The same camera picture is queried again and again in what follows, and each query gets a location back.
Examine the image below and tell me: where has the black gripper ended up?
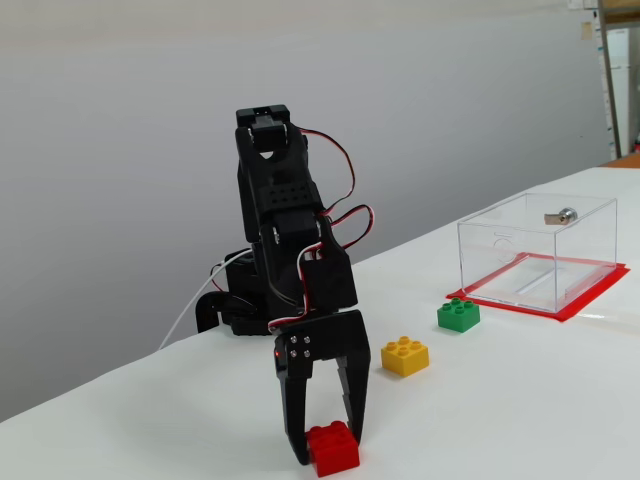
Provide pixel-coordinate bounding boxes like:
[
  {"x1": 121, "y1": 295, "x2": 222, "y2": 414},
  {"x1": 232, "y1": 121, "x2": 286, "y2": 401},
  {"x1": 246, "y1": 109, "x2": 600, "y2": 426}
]
[{"x1": 273, "y1": 309, "x2": 373, "y2": 467}]

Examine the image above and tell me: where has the red lego brick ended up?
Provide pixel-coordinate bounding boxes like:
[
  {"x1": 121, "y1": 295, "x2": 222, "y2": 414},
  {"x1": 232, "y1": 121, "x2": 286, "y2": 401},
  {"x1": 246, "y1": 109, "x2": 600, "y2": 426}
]
[{"x1": 305, "y1": 421, "x2": 361, "y2": 476}]

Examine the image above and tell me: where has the yellow lego brick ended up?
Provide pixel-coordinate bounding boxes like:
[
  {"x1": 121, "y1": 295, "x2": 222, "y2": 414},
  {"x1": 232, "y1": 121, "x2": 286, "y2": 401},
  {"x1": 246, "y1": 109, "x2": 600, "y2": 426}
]
[{"x1": 380, "y1": 336, "x2": 430, "y2": 378}]

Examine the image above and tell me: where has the green lego brick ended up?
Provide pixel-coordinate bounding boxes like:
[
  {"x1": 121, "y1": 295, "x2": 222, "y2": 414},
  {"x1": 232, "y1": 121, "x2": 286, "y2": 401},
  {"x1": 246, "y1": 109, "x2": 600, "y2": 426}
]
[{"x1": 436, "y1": 297, "x2": 481, "y2": 334}]

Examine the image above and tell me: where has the transparent plastic box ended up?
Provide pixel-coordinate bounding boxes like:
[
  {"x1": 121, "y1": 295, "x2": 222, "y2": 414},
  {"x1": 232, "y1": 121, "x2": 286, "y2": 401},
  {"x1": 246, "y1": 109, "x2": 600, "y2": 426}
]
[{"x1": 457, "y1": 192, "x2": 619, "y2": 315}]

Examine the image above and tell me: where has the metal box lock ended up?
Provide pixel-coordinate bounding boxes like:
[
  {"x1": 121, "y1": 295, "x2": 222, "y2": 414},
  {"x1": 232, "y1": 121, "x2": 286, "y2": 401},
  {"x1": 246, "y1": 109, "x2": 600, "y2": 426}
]
[{"x1": 543, "y1": 207, "x2": 579, "y2": 227}]

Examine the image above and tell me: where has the black table clamp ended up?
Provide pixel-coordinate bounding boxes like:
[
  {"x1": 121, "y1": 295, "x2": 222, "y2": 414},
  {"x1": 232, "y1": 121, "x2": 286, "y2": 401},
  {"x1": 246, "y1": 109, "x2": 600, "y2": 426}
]
[{"x1": 194, "y1": 292, "x2": 229, "y2": 335}]

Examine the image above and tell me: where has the brown wooden table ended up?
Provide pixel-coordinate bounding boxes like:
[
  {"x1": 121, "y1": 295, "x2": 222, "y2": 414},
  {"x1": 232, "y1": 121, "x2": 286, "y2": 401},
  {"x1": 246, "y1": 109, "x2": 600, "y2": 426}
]
[{"x1": 599, "y1": 153, "x2": 640, "y2": 169}]

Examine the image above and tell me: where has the white refrigerator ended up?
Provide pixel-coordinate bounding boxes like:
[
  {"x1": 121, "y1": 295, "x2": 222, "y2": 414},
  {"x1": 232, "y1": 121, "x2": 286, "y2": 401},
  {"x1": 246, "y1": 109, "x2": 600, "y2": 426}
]
[{"x1": 605, "y1": 27, "x2": 631, "y2": 156}]

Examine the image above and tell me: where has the red white black servo cable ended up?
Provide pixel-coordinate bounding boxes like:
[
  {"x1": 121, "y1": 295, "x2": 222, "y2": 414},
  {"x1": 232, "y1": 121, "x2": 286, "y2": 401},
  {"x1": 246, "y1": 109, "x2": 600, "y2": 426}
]
[
  {"x1": 299, "y1": 128, "x2": 357, "y2": 219},
  {"x1": 268, "y1": 247, "x2": 326, "y2": 334},
  {"x1": 329, "y1": 204, "x2": 376, "y2": 249}
]

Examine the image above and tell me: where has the red tape frame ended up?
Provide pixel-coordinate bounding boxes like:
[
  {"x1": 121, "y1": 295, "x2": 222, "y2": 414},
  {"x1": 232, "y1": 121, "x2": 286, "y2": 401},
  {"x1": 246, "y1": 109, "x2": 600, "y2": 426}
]
[{"x1": 446, "y1": 252, "x2": 631, "y2": 324}]

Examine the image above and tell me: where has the wooden post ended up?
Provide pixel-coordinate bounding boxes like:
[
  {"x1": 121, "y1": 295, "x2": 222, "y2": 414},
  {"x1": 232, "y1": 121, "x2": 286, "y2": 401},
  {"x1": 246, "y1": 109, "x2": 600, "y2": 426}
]
[{"x1": 597, "y1": 0, "x2": 623, "y2": 161}]

